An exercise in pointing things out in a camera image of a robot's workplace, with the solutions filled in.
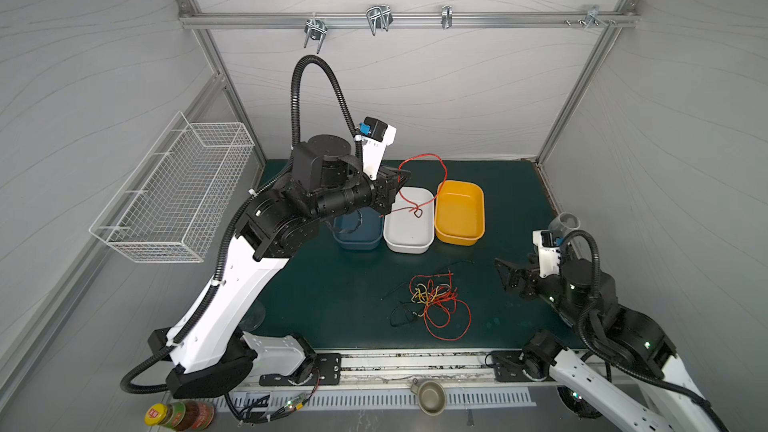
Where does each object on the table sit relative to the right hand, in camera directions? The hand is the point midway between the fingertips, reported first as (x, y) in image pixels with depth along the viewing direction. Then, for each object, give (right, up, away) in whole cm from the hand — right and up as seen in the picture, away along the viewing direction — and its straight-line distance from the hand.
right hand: (518, 250), depth 67 cm
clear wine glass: (+19, +4, +15) cm, 25 cm away
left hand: (-25, +18, -14) cm, 34 cm away
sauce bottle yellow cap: (-72, -26, -14) cm, 78 cm away
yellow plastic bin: (-5, +5, +37) cm, 38 cm away
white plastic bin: (-23, +2, +32) cm, 39 cm away
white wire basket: (-80, +11, +2) cm, 81 cm away
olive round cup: (-20, -35, +3) cm, 40 cm away
